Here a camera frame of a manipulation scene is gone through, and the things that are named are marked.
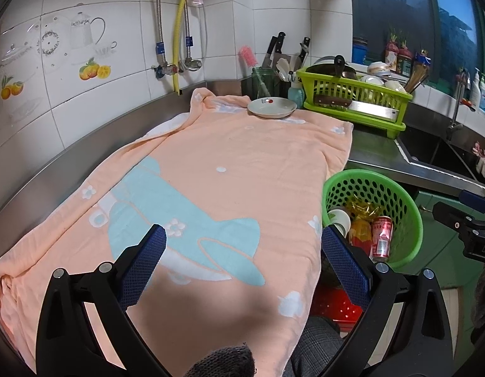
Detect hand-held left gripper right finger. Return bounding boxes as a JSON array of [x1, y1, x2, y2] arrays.
[[321, 226, 453, 377]]

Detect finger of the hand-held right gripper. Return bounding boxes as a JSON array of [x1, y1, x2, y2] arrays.
[[432, 202, 485, 232], [458, 189, 485, 215]]

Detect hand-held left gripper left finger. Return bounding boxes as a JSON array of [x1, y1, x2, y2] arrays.
[[35, 224, 167, 377]]

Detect red yellow snack packet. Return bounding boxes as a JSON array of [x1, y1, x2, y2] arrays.
[[348, 218, 373, 258]]

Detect red drink can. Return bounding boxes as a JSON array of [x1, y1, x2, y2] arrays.
[[370, 215, 394, 262]]

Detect white lidded cup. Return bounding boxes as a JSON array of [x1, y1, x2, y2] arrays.
[[327, 206, 351, 240]]

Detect green plastic basket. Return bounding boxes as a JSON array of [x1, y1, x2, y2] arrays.
[[322, 169, 424, 271]]

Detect person's left forearm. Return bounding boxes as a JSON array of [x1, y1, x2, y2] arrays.
[[187, 343, 256, 377]]

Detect red plastic stool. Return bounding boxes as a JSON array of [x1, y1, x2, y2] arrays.
[[311, 283, 363, 328]]

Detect pink dish rag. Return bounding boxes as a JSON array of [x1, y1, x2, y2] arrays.
[[472, 141, 485, 177]]

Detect steel sink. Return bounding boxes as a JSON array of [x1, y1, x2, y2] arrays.
[[397, 126, 485, 189]]

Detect person's plaid trouser leg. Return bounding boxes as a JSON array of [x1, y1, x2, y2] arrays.
[[282, 316, 345, 377]]

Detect green dish rack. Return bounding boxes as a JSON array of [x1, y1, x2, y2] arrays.
[[296, 67, 414, 139]]

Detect steel faucet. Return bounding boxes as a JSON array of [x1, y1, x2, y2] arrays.
[[447, 68, 471, 142]]

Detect white pump bottle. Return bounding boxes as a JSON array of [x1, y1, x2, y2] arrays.
[[469, 68, 482, 107]]

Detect metal pot with lid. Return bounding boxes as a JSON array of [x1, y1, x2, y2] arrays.
[[314, 94, 398, 122]]

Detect bundle of chopsticks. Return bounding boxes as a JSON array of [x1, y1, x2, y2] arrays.
[[403, 61, 432, 93]]

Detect peach printed towel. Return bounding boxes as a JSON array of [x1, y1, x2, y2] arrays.
[[0, 86, 354, 374]]

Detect red topped jar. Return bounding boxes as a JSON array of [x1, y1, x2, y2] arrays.
[[385, 29, 400, 73], [396, 41, 414, 77]]

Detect white shallow dish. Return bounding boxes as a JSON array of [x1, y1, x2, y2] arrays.
[[247, 97, 298, 119]]

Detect teal bottle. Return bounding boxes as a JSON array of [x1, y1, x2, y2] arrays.
[[287, 71, 305, 105]]

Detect blue plastic container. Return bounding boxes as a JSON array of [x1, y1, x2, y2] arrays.
[[351, 37, 369, 65]]

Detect steel pan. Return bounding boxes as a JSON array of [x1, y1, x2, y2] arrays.
[[305, 55, 357, 81]]

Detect green glass jar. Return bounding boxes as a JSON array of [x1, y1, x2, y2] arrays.
[[252, 67, 276, 99]]

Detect black knife holder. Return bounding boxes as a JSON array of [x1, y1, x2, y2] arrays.
[[242, 74, 294, 99]]

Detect white rice spoons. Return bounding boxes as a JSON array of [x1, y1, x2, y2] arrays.
[[276, 58, 296, 81]]

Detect green framed window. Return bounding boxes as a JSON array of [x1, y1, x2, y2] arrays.
[[350, 0, 485, 99]]

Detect pink bottle brush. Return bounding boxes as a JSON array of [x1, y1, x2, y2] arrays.
[[238, 45, 268, 99]]

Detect black handled knife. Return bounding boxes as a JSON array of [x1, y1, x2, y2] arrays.
[[262, 31, 286, 67]]

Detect steel flexible water hose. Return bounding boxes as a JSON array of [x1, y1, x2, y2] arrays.
[[153, 0, 166, 67], [179, 0, 207, 61]]

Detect yellow hose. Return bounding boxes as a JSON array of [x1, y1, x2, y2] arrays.
[[172, 0, 194, 97]]

